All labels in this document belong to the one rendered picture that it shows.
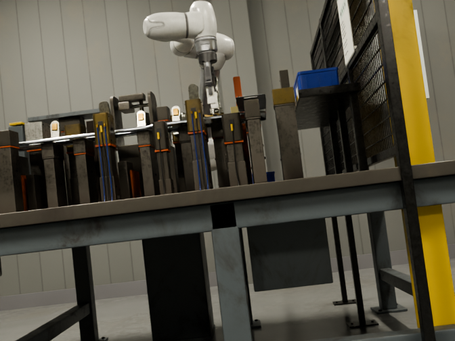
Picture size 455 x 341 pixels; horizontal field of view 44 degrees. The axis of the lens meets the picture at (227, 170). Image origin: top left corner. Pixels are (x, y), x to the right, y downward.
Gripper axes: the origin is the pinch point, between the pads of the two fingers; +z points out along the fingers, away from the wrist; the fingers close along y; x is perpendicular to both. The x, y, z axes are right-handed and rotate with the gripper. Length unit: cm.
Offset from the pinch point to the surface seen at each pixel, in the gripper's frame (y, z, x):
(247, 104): 41.0, 8.9, 14.4
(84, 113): -26, -7, -61
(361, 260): -269, 106, 91
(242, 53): -258, -83, 10
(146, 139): 6.7, 12.2, -27.3
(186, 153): 2.9, 19.4, -12.7
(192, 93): 18.1, -1.4, -5.8
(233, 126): 24.2, 13.6, 8.3
